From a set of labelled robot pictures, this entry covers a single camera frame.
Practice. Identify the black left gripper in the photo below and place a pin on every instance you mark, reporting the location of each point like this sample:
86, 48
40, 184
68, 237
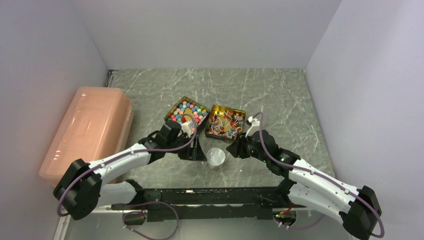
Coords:
195, 153

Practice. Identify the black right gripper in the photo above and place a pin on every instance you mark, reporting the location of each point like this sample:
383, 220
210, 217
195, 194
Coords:
237, 148

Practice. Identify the white jar lid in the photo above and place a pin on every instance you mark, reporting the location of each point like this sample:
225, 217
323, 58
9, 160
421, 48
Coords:
216, 156

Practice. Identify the gold tin of lollipops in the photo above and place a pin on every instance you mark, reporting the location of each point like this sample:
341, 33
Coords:
225, 123

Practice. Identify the gold tin of star candies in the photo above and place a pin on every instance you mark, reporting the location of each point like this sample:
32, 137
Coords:
185, 110

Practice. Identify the clear plastic jar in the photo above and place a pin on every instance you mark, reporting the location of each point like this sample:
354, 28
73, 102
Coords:
215, 166

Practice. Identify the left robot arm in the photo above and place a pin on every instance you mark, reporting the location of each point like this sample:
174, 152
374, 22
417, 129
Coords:
86, 186

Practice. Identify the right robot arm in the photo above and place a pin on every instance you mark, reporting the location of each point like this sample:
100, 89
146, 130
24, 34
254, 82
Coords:
356, 209

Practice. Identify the pink plastic storage box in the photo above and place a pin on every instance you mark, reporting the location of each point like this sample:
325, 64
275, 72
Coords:
96, 125

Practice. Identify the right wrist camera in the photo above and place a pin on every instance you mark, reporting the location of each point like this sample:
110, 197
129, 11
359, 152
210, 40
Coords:
254, 125

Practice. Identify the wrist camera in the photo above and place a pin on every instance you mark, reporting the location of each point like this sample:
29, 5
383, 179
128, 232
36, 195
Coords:
188, 128
254, 125

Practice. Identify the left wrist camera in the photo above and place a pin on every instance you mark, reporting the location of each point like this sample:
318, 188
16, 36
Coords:
188, 128

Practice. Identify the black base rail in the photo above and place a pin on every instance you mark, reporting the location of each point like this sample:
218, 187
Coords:
261, 203

